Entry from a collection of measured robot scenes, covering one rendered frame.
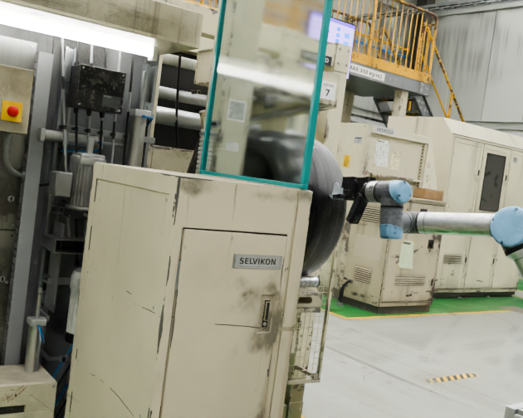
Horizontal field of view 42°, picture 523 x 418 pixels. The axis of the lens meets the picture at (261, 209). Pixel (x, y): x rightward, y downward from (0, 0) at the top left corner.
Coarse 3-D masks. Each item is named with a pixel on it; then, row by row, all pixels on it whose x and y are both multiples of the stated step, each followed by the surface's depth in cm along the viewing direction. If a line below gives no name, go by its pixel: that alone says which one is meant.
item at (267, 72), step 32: (224, 0) 217; (256, 0) 202; (288, 0) 188; (320, 0) 176; (224, 32) 215; (256, 32) 200; (288, 32) 187; (320, 32) 174; (224, 64) 214; (256, 64) 199; (288, 64) 186; (320, 64) 174; (224, 96) 212; (256, 96) 198; (288, 96) 184; (224, 128) 211; (256, 128) 196; (288, 128) 183; (224, 160) 209; (256, 160) 195; (288, 160) 182
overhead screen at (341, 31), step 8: (336, 24) 651; (344, 24) 657; (352, 24) 664; (336, 32) 652; (344, 32) 659; (352, 32) 665; (328, 40) 647; (336, 40) 654; (344, 40) 660; (352, 40) 667; (352, 48) 668
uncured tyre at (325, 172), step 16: (320, 144) 261; (320, 160) 251; (336, 160) 258; (320, 176) 247; (336, 176) 252; (320, 192) 245; (320, 208) 244; (336, 208) 249; (320, 224) 245; (336, 224) 250; (320, 240) 248; (336, 240) 253; (304, 256) 249; (320, 256) 254; (304, 272) 260
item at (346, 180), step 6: (348, 180) 236; (354, 180) 235; (360, 180) 235; (366, 180) 230; (372, 180) 231; (342, 186) 237; (348, 186) 235; (354, 186) 234; (360, 186) 233; (348, 192) 235; (354, 192) 234; (360, 192) 232; (348, 198) 234; (366, 198) 229
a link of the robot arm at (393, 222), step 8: (384, 208) 219; (392, 208) 218; (400, 208) 219; (384, 216) 219; (392, 216) 218; (400, 216) 219; (408, 216) 226; (384, 224) 219; (392, 224) 218; (400, 224) 219; (408, 224) 225; (384, 232) 219; (392, 232) 218; (400, 232) 219
